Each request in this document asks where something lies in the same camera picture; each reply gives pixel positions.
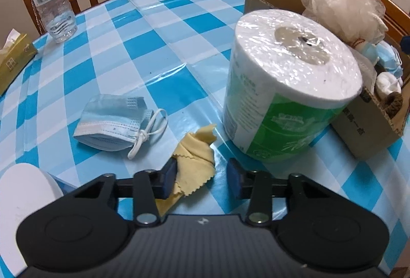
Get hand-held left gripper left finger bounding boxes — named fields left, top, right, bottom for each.
left=72, top=159, right=178, bottom=227

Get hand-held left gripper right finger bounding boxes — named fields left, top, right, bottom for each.
left=227, top=158, right=334, bottom=224

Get yellow cloth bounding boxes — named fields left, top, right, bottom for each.
left=155, top=124, right=217, bottom=216

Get blue face mask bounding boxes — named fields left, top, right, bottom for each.
left=74, top=94, right=169, bottom=160
left=360, top=42, right=379, bottom=64
left=376, top=42, right=404, bottom=80

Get green toilet paper roll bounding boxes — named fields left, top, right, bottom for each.
left=222, top=9, right=363, bottom=163

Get cardboard box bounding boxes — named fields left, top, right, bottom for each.
left=245, top=0, right=410, bottom=160

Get white round object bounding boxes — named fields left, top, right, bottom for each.
left=0, top=163, right=66, bottom=278

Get beige mesh bath pouf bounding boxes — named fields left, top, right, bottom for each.
left=301, top=0, right=388, bottom=44

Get blue checked tablecloth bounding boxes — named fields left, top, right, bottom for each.
left=0, top=0, right=410, bottom=278

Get yellow tissue box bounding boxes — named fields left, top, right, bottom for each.
left=0, top=28, right=39, bottom=97

